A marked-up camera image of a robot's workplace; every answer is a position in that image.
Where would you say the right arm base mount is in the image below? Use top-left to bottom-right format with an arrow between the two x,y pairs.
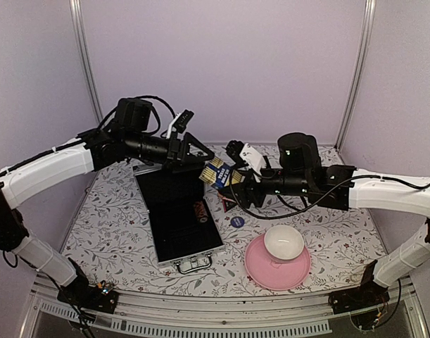
328,287 -> 390,314

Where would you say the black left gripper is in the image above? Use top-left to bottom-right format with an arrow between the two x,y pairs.
125,130 -> 216,175

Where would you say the right aluminium frame post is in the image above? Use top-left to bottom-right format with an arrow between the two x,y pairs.
334,0 -> 377,153

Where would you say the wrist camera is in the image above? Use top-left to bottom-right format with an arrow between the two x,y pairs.
226,140 -> 267,175
165,110 -> 194,139

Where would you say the left aluminium frame post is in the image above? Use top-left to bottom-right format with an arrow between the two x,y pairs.
69,0 -> 104,126

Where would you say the black triangular card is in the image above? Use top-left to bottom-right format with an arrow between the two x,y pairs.
221,196 -> 237,213

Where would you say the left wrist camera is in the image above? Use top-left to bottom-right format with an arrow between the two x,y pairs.
165,110 -> 194,139

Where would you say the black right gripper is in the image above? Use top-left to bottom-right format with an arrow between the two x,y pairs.
217,164 -> 311,209

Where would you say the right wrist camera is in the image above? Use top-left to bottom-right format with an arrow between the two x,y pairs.
226,140 -> 267,175

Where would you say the blue dealer button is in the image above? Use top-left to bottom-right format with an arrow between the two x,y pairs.
230,216 -> 245,228

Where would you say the pink plate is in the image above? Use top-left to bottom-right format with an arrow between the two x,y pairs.
244,234 -> 311,291

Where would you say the white bowl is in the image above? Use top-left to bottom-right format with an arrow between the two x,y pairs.
263,225 -> 305,263

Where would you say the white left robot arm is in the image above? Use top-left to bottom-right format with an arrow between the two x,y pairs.
0,96 -> 214,306

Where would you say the aluminium poker case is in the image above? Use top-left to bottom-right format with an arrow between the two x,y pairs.
134,168 -> 224,275

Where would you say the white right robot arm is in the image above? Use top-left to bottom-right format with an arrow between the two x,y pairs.
226,132 -> 430,307

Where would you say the aluminium frame post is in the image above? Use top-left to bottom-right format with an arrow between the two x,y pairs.
334,0 -> 377,153
69,0 -> 104,126

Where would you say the blue gold card deck box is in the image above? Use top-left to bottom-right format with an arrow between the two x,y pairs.
199,157 -> 244,190

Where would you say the front aluminium rail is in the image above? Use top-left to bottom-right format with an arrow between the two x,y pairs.
19,275 -> 430,337

